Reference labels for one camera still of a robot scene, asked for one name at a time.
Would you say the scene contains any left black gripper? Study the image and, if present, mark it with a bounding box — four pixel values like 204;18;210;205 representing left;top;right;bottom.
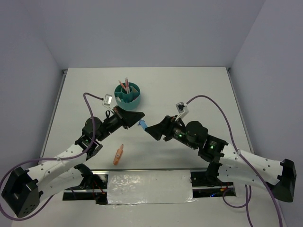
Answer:
97;105;144;141

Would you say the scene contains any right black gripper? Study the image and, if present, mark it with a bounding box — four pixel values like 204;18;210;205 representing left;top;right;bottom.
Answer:
144;115;198;149

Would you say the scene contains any blue highlighter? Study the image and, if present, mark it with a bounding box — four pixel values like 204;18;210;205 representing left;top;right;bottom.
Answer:
138;120;148;130

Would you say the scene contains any orange highlighter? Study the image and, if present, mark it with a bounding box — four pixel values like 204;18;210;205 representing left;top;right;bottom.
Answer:
113;144;124;166

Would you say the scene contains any orange slim pen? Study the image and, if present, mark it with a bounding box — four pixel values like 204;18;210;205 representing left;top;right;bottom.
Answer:
125;78;129;94

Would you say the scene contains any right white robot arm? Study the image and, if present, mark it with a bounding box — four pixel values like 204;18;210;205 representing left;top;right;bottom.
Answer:
145;116;296;202

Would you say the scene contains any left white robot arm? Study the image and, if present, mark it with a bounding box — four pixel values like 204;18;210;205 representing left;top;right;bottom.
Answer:
1;106;145;221

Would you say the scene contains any teal round desk organizer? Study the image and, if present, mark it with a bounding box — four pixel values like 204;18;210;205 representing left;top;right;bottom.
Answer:
114;82;141;111

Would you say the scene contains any silver foil sheet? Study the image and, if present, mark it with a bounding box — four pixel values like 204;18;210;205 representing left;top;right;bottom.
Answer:
107;170;195;205

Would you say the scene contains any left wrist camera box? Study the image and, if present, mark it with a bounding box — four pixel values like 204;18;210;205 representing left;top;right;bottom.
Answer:
102;94;113;107

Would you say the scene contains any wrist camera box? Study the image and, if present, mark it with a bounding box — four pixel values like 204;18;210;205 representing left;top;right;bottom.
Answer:
102;94;113;107
176;102;189;121

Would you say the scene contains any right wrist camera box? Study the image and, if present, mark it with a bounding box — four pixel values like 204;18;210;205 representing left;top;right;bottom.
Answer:
176;102;189;121

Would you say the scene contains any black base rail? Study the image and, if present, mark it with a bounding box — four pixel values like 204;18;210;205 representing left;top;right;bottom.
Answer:
62;169;236;205

